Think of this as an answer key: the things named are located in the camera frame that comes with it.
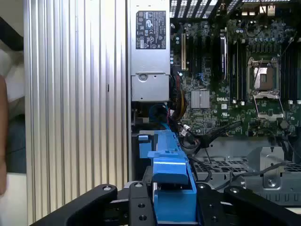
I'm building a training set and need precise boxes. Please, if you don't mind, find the yellow and black wire bundle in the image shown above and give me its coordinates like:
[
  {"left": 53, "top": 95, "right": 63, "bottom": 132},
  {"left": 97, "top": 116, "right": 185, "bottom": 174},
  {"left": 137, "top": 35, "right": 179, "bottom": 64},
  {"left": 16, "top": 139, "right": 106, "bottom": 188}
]
[{"left": 172, "top": 77, "right": 188, "bottom": 121}]

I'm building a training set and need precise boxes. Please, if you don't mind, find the cream expansion slot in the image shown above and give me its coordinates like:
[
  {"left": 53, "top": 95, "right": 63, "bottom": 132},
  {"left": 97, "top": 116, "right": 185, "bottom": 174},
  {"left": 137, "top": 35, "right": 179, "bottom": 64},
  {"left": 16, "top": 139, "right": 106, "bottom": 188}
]
[{"left": 181, "top": 32, "right": 187, "bottom": 70}]

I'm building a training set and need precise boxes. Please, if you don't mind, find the black disk power wire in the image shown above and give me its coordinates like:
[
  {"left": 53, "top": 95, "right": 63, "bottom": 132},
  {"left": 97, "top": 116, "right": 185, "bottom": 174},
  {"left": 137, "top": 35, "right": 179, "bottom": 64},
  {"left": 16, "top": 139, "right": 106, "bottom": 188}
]
[{"left": 185, "top": 141, "right": 214, "bottom": 183}]

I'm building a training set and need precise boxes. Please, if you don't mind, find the thin metal locking lever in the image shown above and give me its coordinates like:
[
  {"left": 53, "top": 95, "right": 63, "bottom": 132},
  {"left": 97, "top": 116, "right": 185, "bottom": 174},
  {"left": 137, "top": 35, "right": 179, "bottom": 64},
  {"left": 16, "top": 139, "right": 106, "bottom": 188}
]
[
  {"left": 280, "top": 32, "right": 297, "bottom": 57},
  {"left": 254, "top": 58, "right": 263, "bottom": 91}
]

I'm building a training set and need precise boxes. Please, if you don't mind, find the CPU socket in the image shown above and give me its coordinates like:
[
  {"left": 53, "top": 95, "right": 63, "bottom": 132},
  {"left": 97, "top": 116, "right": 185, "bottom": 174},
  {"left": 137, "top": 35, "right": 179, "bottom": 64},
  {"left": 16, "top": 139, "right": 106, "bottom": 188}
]
[{"left": 246, "top": 56, "right": 282, "bottom": 92}]

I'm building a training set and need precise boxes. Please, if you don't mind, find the flat black ribbon cable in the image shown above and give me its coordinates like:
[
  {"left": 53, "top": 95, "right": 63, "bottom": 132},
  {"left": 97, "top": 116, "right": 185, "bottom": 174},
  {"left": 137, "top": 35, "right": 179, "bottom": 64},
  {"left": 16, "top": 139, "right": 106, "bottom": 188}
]
[{"left": 199, "top": 120, "right": 243, "bottom": 148}]

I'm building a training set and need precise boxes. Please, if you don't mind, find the blue disk data wire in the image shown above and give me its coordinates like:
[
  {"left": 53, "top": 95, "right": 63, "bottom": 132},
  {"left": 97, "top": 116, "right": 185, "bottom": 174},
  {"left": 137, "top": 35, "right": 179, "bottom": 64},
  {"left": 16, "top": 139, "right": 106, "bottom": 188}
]
[{"left": 150, "top": 104, "right": 175, "bottom": 135}]

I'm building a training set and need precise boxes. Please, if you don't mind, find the black wire with white tags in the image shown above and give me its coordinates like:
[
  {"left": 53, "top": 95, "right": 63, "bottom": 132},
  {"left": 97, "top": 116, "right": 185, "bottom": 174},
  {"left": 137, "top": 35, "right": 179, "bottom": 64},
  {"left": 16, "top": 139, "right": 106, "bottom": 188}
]
[{"left": 180, "top": 124, "right": 201, "bottom": 142}]

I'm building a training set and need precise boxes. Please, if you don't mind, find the silver power supply unit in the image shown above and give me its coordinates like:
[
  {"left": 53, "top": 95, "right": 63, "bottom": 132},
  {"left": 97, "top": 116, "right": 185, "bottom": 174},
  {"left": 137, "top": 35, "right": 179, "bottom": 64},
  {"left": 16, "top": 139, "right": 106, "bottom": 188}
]
[{"left": 130, "top": 0, "right": 170, "bottom": 102}]

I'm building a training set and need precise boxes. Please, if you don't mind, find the black expansion slot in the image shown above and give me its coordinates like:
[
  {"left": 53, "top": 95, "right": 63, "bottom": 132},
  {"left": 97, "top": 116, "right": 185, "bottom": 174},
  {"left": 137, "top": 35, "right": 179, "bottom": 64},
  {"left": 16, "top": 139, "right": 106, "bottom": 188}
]
[
  {"left": 195, "top": 35, "right": 203, "bottom": 73},
  {"left": 187, "top": 35, "right": 195, "bottom": 73}
]

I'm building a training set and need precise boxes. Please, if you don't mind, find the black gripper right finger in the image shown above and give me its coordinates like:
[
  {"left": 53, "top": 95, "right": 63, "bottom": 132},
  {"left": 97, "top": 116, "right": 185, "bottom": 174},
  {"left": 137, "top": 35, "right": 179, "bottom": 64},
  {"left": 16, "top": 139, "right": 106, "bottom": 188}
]
[{"left": 196, "top": 183, "right": 301, "bottom": 226}]

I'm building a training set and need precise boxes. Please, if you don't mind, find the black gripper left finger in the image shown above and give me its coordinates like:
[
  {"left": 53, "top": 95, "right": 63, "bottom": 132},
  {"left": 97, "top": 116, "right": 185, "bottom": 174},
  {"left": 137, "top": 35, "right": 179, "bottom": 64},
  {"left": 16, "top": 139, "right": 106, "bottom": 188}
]
[{"left": 30, "top": 181, "right": 157, "bottom": 226}]

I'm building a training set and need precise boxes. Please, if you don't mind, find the open metal PC case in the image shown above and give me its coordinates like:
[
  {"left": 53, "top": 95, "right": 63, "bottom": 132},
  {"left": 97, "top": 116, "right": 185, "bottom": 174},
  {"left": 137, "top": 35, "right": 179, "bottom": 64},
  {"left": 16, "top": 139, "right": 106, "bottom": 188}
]
[{"left": 126, "top": 0, "right": 301, "bottom": 205}]

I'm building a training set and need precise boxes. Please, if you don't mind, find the black RAM slot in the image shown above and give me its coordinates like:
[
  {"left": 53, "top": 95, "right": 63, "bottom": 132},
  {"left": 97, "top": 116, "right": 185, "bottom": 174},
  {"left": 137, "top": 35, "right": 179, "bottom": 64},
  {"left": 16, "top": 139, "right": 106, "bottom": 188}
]
[
  {"left": 293, "top": 44, "right": 301, "bottom": 104},
  {"left": 230, "top": 42, "right": 238, "bottom": 105},
  {"left": 283, "top": 44, "right": 293, "bottom": 104},
  {"left": 239, "top": 42, "right": 246, "bottom": 106}
]

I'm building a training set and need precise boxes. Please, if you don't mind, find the hard disk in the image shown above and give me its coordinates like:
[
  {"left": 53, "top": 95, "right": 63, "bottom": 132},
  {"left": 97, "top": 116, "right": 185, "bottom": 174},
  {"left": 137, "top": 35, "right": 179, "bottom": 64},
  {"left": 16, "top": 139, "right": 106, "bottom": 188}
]
[{"left": 138, "top": 128, "right": 197, "bottom": 223}]

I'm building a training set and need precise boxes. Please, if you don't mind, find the silver finned heatsink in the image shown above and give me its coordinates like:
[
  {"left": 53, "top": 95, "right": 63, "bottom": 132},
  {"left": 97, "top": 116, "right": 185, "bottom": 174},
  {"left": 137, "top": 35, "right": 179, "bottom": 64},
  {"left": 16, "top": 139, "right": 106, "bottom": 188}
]
[{"left": 190, "top": 89, "right": 210, "bottom": 109}]

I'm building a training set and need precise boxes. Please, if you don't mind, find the green Dell motherboard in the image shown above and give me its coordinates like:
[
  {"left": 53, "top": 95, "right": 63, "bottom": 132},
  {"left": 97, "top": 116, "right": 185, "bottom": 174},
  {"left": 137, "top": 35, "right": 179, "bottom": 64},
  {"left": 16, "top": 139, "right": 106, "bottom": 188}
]
[{"left": 169, "top": 18, "right": 301, "bottom": 142}]

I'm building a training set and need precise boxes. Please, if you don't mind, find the thin grey wire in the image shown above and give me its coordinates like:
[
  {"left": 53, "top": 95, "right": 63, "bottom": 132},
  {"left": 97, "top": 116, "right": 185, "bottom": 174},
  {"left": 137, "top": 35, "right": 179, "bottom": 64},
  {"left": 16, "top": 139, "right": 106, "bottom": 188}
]
[{"left": 215, "top": 161, "right": 289, "bottom": 190}]

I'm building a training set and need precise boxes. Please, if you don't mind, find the metal socket cover frame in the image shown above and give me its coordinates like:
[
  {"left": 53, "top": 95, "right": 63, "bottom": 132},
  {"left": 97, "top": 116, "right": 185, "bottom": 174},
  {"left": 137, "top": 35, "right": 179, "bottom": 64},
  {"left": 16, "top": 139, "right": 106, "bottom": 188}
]
[{"left": 253, "top": 91, "right": 285, "bottom": 121}]

